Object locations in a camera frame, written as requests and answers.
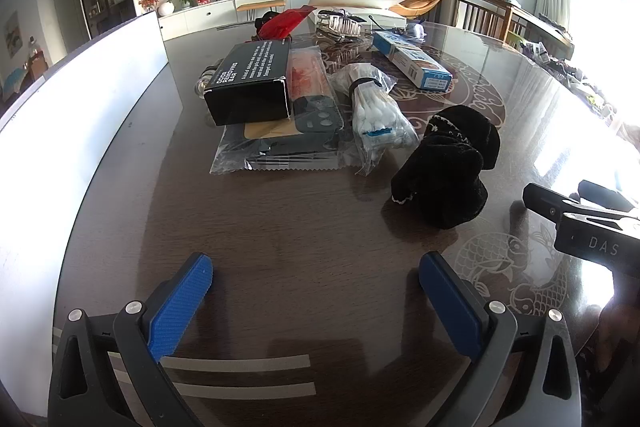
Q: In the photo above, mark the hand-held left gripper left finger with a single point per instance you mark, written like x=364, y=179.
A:
x=180, y=307

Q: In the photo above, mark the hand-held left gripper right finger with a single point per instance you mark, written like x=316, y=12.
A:
x=450, y=307

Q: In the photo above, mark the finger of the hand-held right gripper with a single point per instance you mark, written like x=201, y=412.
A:
x=607, y=198
x=547, y=204

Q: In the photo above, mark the black knitted socks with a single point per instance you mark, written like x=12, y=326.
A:
x=445, y=172

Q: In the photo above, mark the blue and white box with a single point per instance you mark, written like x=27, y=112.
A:
x=425, y=69
x=395, y=41

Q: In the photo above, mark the clear bag of black parts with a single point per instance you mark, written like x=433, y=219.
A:
x=280, y=147

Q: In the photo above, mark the bag of cotton swabs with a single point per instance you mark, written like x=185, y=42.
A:
x=375, y=117

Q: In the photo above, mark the large white storage box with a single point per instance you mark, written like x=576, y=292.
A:
x=75, y=132

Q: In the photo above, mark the clear glasses with blue temples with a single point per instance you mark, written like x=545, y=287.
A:
x=412, y=31

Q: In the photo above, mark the black cardboard box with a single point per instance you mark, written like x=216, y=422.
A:
x=250, y=77

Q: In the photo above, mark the red snack packet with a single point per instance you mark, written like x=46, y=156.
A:
x=285, y=23

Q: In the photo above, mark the pile of small clutter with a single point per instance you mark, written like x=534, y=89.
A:
x=580, y=77

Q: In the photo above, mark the wooden sideboard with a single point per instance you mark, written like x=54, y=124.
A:
x=540, y=27

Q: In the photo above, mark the wooden chair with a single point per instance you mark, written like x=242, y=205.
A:
x=480, y=14

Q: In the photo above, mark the chrome metal bar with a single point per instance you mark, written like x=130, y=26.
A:
x=206, y=82

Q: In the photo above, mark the white low tv cabinet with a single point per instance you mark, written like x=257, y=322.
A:
x=210, y=14

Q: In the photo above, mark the red flowers in white vase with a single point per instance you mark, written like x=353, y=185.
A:
x=152, y=1

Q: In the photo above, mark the wooden bench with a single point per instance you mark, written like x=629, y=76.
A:
x=260, y=4

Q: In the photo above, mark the framed wall picture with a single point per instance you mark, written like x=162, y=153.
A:
x=13, y=34

